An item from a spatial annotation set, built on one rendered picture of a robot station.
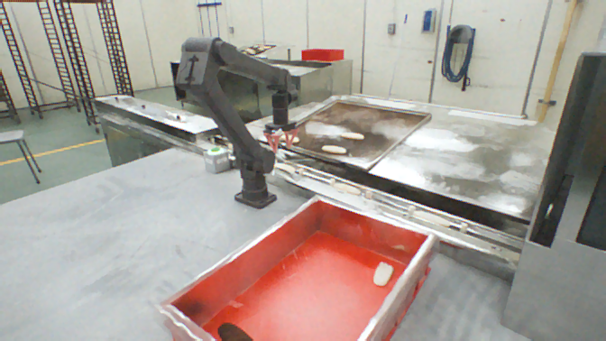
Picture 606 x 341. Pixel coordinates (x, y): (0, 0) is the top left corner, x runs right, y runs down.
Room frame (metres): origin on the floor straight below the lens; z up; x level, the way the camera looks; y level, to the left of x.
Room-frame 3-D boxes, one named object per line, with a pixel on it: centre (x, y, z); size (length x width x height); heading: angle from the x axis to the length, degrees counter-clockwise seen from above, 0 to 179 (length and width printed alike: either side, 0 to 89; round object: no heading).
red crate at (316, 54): (4.96, -0.29, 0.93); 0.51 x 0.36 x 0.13; 51
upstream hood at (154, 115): (1.89, 0.87, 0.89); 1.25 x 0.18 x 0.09; 47
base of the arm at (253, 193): (0.97, 0.16, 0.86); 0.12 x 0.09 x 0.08; 53
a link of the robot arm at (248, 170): (0.99, 0.16, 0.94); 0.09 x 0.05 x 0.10; 157
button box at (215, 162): (1.23, 0.34, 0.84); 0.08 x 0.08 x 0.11; 47
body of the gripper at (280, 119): (1.16, 0.08, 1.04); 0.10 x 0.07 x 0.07; 137
